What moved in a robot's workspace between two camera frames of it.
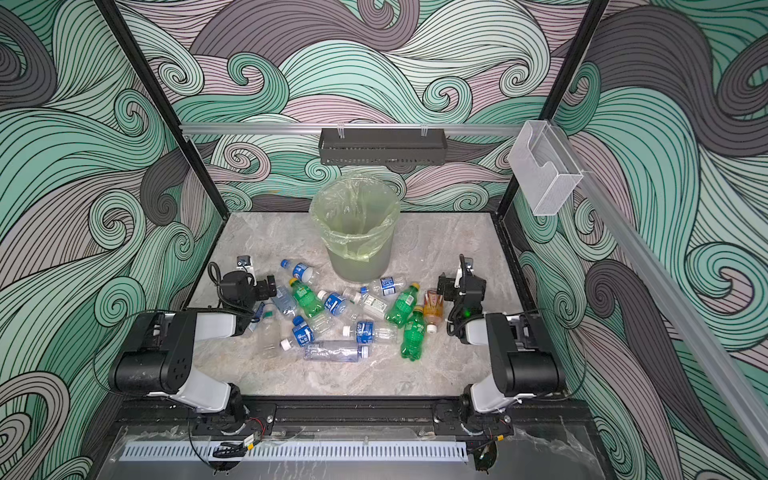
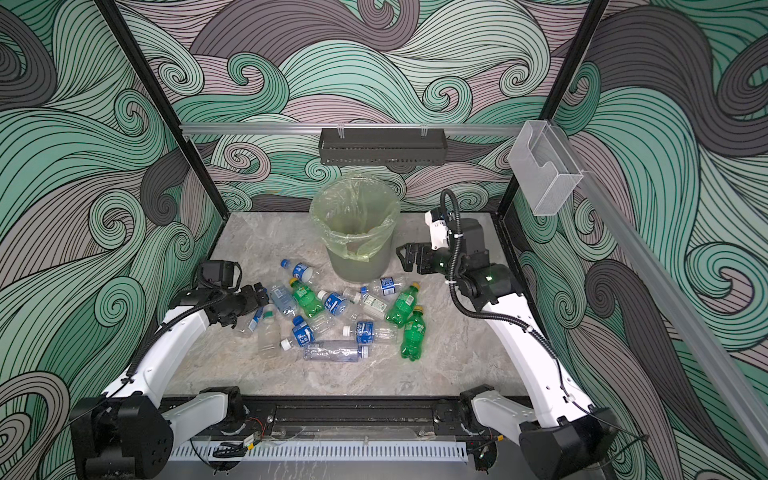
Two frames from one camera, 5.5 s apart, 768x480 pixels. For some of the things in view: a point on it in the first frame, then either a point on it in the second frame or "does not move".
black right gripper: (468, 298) -> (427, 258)
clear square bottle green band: (269, 340) does not move
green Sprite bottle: (414, 335) does not move
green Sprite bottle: (307, 300) does not move
